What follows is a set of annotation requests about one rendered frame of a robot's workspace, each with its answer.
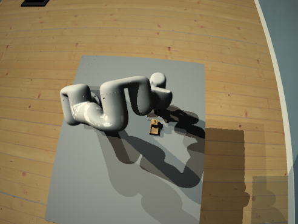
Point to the tan cube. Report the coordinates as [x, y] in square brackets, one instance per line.
[154, 122]

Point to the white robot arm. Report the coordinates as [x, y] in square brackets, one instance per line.
[81, 106]

